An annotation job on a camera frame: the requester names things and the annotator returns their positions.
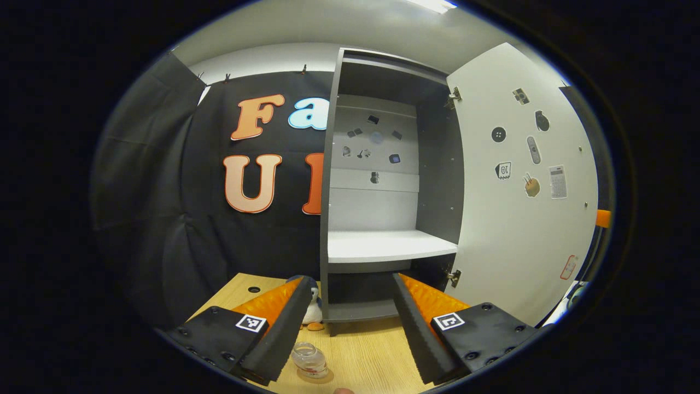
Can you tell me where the clear plastic bottle red label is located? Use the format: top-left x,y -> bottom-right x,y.
291,342 -> 330,379

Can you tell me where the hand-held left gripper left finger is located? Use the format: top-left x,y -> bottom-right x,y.
164,275 -> 313,386

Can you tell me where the white cabinet shelf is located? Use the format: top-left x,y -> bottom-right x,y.
327,230 -> 458,264

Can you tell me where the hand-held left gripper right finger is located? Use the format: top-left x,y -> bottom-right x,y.
392,273 -> 539,385

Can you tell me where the black backdrop cloth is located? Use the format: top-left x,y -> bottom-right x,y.
90,52 -> 616,329

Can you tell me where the white cabinet door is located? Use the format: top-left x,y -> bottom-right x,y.
446,43 -> 599,327

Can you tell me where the ceiling light panel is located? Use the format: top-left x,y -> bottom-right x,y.
407,0 -> 457,14

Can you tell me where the penguin plush toy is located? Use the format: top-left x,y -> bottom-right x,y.
284,275 -> 326,332

